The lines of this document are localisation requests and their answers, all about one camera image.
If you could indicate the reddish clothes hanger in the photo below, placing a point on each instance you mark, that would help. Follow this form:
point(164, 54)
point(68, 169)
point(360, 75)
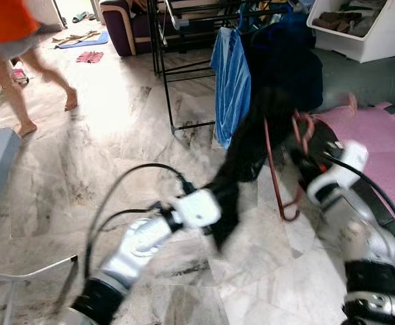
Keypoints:
point(289, 219)

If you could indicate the black garment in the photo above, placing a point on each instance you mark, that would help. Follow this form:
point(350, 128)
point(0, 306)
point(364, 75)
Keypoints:
point(245, 156)

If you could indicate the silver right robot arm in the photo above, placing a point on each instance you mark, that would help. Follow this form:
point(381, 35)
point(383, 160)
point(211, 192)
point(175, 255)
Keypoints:
point(360, 237)

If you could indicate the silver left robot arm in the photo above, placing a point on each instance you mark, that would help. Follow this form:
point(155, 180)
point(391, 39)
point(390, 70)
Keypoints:
point(133, 247)

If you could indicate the pink foam mat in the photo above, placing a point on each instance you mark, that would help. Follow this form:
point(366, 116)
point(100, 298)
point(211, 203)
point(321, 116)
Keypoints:
point(387, 156)

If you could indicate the grey green sofa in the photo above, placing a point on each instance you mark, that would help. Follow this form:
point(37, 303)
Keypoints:
point(366, 81)

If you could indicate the dark navy garment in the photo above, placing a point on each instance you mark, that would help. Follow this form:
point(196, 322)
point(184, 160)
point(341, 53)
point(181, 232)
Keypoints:
point(285, 68)

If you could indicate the blue shirt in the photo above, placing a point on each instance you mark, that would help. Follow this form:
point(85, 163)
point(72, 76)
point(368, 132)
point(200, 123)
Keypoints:
point(230, 88)

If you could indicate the white plastic crate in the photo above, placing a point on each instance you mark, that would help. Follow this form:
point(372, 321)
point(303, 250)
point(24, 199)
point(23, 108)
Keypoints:
point(387, 40)

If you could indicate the black drying rack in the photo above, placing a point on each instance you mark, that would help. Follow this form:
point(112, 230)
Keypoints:
point(161, 57)

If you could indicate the purple sofa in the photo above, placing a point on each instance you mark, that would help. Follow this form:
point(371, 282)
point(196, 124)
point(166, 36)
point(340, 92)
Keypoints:
point(126, 30)

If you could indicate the pink cloth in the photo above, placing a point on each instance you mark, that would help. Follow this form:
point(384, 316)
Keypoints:
point(90, 57)

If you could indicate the blue floor mat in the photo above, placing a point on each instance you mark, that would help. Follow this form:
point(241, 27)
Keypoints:
point(96, 42)

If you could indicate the green slipper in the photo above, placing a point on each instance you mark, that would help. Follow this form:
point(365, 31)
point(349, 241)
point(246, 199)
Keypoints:
point(78, 17)
point(90, 15)

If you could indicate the pink white toy car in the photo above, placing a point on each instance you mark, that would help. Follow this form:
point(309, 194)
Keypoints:
point(20, 76)

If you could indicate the person in orange shirt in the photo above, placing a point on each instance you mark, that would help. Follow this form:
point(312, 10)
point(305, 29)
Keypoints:
point(8, 17)

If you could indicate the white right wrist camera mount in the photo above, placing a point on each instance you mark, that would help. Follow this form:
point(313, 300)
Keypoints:
point(350, 159)

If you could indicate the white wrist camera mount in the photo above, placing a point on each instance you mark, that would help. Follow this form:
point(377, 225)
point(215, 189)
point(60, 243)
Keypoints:
point(197, 208)
point(350, 159)

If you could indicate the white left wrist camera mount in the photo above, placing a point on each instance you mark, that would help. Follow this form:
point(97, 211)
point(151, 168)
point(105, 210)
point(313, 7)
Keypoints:
point(197, 208)

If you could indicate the white metal frame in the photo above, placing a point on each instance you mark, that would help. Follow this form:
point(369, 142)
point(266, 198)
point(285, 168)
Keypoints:
point(21, 275)

